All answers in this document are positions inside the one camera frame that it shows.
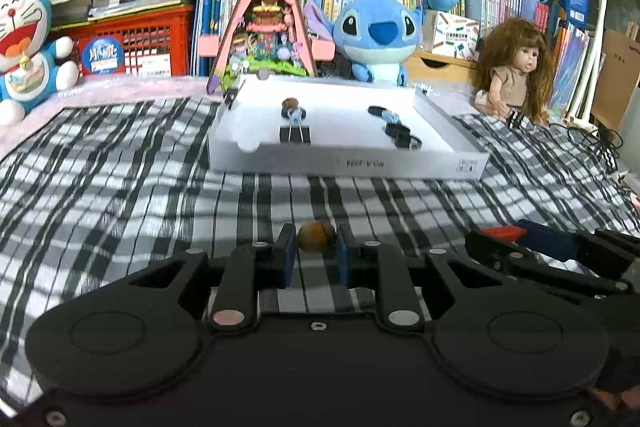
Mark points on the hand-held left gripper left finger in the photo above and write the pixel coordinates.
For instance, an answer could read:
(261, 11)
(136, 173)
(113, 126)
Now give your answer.
(287, 257)

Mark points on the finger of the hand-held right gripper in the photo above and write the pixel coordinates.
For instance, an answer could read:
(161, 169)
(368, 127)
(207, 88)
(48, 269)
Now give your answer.
(500, 253)
(550, 239)

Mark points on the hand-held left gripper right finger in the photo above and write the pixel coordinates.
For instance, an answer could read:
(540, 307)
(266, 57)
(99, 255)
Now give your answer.
(344, 257)

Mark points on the red toy chili pepper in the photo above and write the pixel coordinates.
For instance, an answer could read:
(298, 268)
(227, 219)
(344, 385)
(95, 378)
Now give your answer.
(502, 233)

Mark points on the brown walnut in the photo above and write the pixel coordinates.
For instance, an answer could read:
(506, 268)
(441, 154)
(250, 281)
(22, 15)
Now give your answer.
(290, 105)
(317, 235)

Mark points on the white cardboard box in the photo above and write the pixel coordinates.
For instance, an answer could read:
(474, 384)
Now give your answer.
(345, 157)

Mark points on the black binder clip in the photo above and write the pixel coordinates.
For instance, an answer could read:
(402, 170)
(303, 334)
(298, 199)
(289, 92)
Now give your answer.
(295, 135)

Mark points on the black plastic cap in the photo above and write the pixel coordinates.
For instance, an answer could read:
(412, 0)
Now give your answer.
(395, 130)
(377, 110)

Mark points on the plain blue plastic clip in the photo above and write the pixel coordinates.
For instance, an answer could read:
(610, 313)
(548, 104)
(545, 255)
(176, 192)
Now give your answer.
(296, 116)

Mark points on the dark metal clip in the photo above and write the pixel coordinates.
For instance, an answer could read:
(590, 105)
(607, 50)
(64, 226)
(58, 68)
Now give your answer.
(231, 98)

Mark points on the row of colourful thin books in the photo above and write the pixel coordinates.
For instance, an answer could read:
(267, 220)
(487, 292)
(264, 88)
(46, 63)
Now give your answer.
(570, 67)

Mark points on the brown cardboard box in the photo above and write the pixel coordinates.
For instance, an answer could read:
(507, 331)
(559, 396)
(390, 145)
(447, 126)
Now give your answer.
(617, 77)

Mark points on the long haired doll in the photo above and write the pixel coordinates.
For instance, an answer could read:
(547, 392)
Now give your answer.
(515, 67)

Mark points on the black white plaid cloth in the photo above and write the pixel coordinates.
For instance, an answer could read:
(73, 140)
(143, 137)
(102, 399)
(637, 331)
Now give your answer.
(125, 187)

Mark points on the wooden drawer box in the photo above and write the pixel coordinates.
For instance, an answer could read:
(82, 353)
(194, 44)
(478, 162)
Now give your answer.
(440, 64)

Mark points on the white printed carton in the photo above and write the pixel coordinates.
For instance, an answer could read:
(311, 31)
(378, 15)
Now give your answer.
(455, 36)

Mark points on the pink triangular model house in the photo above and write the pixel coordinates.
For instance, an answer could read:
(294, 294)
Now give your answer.
(270, 32)

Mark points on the blue alien plush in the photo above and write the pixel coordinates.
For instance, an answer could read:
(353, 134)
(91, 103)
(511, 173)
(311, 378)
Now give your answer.
(375, 32)

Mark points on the red plastic crate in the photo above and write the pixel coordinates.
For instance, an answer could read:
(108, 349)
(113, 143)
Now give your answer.
(160, 42)

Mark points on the round blue tag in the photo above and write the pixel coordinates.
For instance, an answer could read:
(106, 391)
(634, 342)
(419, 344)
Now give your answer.
(102, 57)

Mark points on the blue cat plush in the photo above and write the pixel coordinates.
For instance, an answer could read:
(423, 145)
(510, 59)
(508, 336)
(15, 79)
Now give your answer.
(25, 57)

